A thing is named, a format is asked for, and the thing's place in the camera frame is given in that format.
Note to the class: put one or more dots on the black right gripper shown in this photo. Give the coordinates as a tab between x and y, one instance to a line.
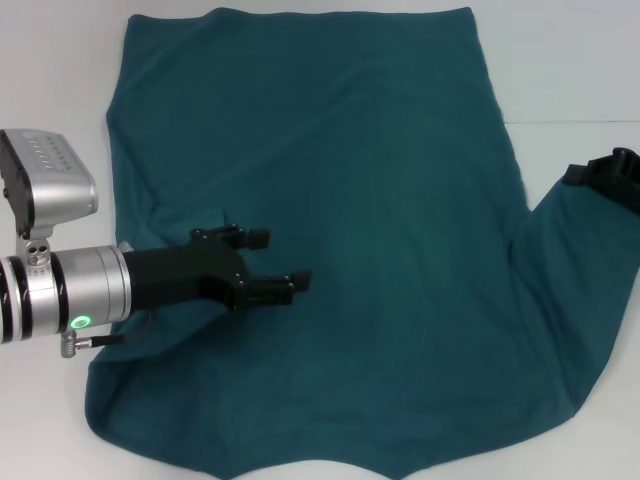
622	180

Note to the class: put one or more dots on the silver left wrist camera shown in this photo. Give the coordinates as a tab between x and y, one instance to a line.
60	190

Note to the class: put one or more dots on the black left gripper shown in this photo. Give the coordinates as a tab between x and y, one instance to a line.
185	272

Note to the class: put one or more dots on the teal blue shirt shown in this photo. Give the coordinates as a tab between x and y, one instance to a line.
350	150

